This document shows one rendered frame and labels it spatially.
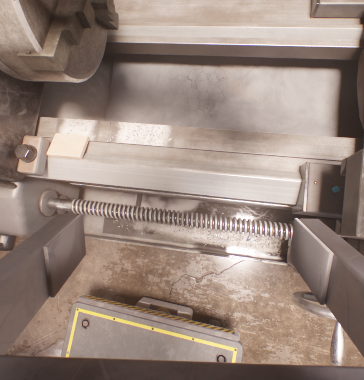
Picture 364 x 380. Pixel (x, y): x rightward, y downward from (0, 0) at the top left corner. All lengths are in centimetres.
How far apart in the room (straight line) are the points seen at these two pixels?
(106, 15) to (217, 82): 36
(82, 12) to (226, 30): 37
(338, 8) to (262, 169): 37
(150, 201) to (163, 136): 47
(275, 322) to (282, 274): 23
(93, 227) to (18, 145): 54
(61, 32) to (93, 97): 45
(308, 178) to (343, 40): 33
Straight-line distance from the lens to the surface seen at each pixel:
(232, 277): 143
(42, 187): 82
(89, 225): 112
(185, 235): 101
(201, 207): 101
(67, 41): 44
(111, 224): 108
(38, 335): 180
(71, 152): 66
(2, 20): 42
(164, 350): 120
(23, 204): 77
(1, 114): 66
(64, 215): 16
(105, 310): 122
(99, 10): 52
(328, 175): 58
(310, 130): 77
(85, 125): 69
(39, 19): 43
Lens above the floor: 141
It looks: 79 degrees down
